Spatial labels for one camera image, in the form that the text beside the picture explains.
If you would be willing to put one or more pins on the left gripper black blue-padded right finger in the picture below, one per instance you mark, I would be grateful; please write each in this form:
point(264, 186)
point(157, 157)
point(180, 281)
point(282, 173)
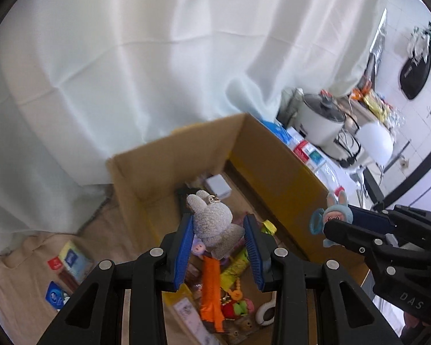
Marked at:
point(344, 313)

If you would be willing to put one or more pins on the red strawberry plush charm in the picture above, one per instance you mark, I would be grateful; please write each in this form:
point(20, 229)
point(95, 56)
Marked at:
point(234, 310)

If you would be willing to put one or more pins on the white plastic clip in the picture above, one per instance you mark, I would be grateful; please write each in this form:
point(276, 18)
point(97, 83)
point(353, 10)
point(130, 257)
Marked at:
point(265, 314)

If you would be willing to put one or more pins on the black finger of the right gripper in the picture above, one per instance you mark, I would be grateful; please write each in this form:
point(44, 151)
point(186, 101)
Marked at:
point(361, 234)

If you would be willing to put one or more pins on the yellow blue tissue pack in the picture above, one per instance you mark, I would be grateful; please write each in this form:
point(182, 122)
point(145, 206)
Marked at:
point(75, 261)

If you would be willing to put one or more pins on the yellow green snack stick pack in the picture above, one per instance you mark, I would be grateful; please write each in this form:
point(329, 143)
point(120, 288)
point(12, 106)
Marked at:
point(241, 262)

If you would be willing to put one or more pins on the maroon snack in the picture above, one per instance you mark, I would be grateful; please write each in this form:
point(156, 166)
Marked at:
point(192, 321)

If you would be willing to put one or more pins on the pale green curtain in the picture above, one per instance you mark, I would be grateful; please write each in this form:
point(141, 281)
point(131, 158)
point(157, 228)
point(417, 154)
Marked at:
point(83, 80)

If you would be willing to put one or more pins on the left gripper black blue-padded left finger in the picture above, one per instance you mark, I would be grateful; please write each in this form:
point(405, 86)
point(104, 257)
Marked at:
point(94, 314)

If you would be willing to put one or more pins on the brown cardboard box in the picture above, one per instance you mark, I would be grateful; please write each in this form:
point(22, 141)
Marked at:
point(146, 178)

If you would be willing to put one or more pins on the red sausage snack packet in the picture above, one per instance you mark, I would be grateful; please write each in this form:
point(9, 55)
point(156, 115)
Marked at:
point(68, 280)

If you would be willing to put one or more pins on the grey plush pig keychain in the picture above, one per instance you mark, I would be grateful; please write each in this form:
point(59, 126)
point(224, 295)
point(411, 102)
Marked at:
point(213, 224)

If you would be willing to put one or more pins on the white rice cooker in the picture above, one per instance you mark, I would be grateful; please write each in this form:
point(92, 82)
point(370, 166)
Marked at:
point(319, 120)

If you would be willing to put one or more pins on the orange snack bar wrapper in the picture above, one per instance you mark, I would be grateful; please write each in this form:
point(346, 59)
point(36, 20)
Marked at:
point(210, 309)

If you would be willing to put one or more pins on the white chair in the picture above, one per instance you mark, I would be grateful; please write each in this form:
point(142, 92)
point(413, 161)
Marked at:
point(376, 142)

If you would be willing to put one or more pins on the dark green snack packet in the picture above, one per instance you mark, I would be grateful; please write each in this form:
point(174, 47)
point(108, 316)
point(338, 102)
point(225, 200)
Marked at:
point(181, 195)

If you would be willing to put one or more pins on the small red sachet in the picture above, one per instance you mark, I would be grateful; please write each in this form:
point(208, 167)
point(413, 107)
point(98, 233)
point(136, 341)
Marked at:
point(55, 264)

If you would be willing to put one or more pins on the light blue plush keychain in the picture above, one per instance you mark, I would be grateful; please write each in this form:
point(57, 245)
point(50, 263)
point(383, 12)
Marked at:
point(337, 210)

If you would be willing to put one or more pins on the orange bead keychain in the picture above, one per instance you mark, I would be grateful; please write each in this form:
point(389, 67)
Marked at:
point(236, 293)

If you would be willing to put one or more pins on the purple plush doll keychain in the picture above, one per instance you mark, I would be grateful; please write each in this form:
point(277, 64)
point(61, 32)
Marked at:
point(198, 248)

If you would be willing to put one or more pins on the small white box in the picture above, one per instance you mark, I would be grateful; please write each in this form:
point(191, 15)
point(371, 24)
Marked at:
point(218, 186)

